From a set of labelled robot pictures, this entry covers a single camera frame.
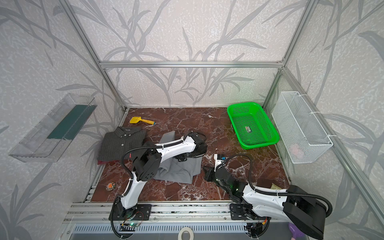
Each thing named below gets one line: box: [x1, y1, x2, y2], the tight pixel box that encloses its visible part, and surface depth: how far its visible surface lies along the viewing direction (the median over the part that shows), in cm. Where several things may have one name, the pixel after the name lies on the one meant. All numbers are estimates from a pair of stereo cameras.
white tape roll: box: [178, 227, 194, 240], surface depth 69 cm
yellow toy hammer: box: [129, 116, 156, 125], surface depth 113 cm
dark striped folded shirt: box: [97, 126, 147, 161], surface depth 96 cm
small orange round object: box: [106, 182, 116, 191], surface depth 84 cm
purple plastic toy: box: [288, 222, 305, 240], surface depth 69 cm
